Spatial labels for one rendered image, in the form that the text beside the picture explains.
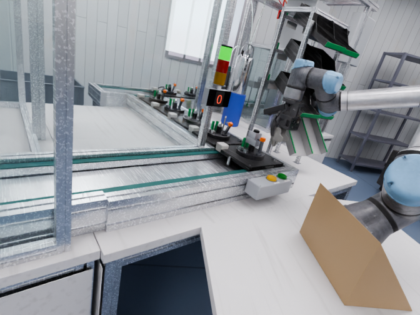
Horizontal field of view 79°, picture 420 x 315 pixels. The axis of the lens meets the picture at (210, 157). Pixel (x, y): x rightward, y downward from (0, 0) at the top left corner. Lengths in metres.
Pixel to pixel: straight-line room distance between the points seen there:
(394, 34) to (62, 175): 5.60
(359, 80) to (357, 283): 4.93
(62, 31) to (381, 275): 0.85
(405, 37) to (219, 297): 5.63
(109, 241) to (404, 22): 5.67
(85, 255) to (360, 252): 0.67
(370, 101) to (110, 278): 1.04
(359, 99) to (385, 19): 4.57
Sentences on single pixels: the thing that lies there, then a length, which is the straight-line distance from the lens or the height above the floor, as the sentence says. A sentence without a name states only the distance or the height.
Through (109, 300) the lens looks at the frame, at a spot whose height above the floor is 0.66.
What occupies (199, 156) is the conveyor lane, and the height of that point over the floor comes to 0.93.
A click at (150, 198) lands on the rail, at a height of 0.95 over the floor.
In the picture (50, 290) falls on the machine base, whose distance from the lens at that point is 0.79.
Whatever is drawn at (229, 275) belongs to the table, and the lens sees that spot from 0.73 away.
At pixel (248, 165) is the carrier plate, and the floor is 0.97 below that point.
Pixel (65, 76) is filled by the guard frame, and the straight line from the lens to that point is 0.56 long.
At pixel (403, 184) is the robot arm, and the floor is 1.18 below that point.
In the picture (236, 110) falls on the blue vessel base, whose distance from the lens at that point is 2.14.
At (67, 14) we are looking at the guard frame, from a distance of 0.55.
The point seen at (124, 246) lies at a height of 0.86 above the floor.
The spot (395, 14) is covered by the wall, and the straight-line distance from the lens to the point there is 5.77.
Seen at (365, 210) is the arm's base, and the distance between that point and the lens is 0.89.
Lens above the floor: 1.37
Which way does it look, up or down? 21 degrees down
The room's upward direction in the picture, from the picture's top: 13 degrees clockwise
